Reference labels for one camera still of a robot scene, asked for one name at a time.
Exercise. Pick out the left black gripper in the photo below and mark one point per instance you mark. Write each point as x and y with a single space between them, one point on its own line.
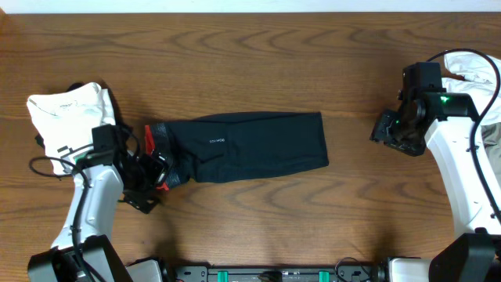
155 169

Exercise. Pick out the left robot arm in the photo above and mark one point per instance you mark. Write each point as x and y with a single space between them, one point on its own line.
82 251

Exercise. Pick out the black leggings red waistband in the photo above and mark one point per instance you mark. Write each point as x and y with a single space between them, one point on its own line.
223 148

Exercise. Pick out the grey crumpled garment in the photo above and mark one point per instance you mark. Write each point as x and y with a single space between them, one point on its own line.
491 135

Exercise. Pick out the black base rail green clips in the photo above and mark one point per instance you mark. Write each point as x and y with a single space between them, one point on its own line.
349 273

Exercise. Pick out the white folded pixel-print t-shirt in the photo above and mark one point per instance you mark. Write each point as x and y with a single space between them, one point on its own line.
71 154

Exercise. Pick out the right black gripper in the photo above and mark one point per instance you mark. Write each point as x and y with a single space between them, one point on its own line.
381 131

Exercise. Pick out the white garment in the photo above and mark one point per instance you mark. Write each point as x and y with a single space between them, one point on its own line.
479 79

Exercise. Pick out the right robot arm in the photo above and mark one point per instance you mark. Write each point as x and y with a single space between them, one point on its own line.
442 123

